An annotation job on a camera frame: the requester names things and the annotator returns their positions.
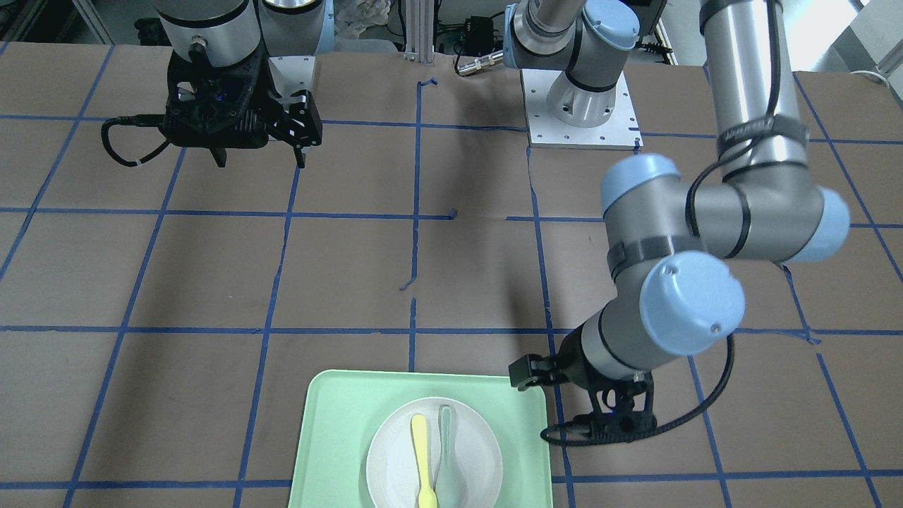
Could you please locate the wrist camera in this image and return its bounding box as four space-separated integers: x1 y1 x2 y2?
158 59 269 149
589 373 657 446

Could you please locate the light green tray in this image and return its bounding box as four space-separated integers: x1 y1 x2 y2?
289 370 554 507

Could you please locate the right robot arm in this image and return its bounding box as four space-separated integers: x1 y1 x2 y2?
154 1 334 167

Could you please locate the yellow plastic fork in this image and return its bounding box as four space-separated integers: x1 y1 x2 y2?
410 413 439 508

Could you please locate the pale green plastic spoon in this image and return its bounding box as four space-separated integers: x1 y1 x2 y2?
433 404 463 507

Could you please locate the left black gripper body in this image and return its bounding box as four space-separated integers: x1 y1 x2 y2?
554 328 636 394

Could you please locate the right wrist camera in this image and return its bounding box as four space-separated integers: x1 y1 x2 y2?
158 59 269 149

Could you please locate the white round plate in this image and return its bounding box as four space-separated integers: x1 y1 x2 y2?
365 397 504 507

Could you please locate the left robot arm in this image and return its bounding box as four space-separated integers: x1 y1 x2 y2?
509 1 851 393

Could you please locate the aluminium frame post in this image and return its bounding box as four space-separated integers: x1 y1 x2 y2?
403 0 437 66

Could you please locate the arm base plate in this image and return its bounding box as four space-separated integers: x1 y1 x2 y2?
521 68 644 150
268 55 316 109

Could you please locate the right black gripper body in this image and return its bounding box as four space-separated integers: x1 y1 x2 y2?
168 55 279 139

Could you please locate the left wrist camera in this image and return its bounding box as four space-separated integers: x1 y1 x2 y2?
589 373 657 446

